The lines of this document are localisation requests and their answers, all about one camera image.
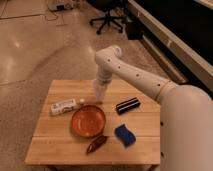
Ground wooden table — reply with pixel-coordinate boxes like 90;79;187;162
25;80;160;166

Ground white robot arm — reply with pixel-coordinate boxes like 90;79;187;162
95;45;213;171

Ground black striped case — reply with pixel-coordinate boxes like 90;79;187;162
115;97;141;115

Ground dark red chili pepper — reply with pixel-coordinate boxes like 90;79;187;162
86;135;108;154

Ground orange ceramic bowl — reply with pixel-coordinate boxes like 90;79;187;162
70;105;106;138

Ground black office chair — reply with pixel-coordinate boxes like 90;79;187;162
86;0;125;35

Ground blue sponge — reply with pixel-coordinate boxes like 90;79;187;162
115;124;136;147

